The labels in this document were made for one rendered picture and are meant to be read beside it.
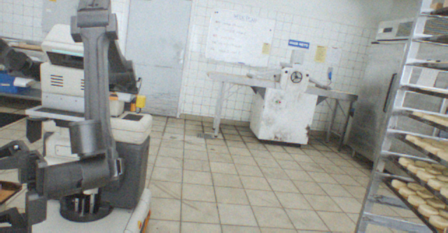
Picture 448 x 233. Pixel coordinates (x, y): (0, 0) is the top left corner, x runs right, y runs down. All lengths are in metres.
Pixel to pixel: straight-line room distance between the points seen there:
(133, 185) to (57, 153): 0.46
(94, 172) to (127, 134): 1.02
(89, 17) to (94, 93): 0.21
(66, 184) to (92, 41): 0.36
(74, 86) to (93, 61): 0.60
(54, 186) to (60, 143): 0.88
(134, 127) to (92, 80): 0.88
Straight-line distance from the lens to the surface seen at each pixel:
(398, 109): 1.23
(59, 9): 5.05
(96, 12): 0.79
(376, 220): 1.36
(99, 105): 0.66
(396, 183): 1.24
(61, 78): 1.32
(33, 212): 0.53
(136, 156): 1.59
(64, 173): 0.53
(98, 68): 0.70
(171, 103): 4.95
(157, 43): 4.88
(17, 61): 1.32
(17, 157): 0.49
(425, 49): 3.87
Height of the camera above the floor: 1.24
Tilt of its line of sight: 11 degrees down
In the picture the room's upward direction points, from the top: 9 degrees clockwise
